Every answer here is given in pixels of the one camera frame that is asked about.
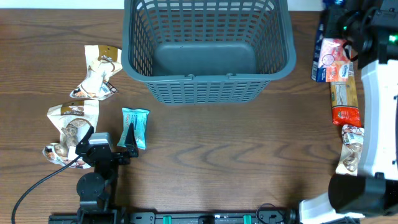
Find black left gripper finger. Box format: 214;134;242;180
80;126;94;146
124;123;137;151

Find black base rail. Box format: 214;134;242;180
48;210;361;224

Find teal snack packet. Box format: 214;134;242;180
118;108;150;150

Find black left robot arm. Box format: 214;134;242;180
76;126;138;213

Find beige snack pouch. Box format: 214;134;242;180
335;124;364;176
42;100;99;169
70;45;123;101

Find black cable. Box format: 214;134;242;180
11;154;82;224

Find tissue multipack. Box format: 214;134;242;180
311;12;353;83

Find grey plastic basket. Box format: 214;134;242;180
122;0;297;105

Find spaghetti packet orange ends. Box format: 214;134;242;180
330;62;361;127

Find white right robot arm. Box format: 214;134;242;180
291;1;397;223

